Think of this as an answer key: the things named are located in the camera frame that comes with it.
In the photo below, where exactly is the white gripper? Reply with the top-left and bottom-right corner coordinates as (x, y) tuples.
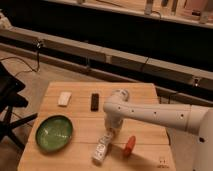
(105, 114), (123, 137)

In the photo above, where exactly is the white plastic bottle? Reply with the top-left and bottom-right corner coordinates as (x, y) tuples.
(92, 133), (114, 165)

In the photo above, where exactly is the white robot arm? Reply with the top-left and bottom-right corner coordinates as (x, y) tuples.
(103, 89), (213, 171)

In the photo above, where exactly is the red sausage toy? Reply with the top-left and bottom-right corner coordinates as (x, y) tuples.
(123, 136), (136, 157)

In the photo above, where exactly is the black rectangular block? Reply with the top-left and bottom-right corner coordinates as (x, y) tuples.
(91, 93), (99, 111)

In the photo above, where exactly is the green bowl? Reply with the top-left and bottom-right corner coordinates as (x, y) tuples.
(35, 115), (74, 153)

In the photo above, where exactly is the black office chair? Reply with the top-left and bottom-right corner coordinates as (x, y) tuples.
(0, 62), (37, 149)

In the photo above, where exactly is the black cable on floor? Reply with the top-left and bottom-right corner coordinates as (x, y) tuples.
(0, 39), (44, 78)

